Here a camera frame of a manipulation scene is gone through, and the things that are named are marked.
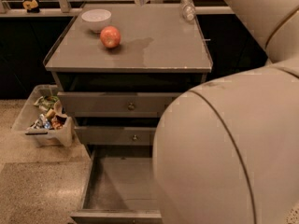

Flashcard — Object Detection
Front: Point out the clear plastic storage bin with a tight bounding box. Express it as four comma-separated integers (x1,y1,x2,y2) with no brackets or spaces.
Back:
12,85,73,147

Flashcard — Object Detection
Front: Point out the yellow black small object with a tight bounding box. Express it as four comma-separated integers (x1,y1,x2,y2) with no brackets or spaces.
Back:
22,0,39,13

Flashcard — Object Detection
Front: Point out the green snack bag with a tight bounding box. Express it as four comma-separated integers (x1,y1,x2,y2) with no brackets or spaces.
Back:
34,95,59,112

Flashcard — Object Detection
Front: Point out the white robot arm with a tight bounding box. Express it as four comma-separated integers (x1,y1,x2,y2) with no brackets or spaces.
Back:
153,0,299,224

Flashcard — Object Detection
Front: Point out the blue snack packet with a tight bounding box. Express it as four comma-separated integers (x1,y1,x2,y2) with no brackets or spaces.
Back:
30,114,52,130

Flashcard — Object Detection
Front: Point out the grey bottom drawer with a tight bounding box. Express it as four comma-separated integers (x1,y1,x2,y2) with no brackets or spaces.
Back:
71,146,163,224

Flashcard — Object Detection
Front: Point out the white bowl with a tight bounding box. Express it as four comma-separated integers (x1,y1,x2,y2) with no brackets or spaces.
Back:
81,9,112,33

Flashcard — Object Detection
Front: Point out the brown snack packet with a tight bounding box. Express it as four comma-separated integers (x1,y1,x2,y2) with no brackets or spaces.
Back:
50,116,66,130

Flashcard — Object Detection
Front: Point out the red apple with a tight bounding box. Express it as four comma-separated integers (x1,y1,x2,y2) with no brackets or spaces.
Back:
100,26,121,49

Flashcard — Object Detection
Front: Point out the grey drawer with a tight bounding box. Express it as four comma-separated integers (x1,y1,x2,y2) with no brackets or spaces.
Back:
58,91,180,118
75,126,155,146
71,146,163,224

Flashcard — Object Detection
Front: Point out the grey top drawer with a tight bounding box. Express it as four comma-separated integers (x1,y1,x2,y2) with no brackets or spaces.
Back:
58,91,180,118

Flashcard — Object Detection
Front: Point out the grey drawer cabinet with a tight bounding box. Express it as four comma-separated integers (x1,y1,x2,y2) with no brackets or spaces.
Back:
43,2,214,156

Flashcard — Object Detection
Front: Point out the grey middle drawer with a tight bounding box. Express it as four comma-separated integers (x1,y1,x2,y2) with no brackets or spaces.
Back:
75,126,155,146

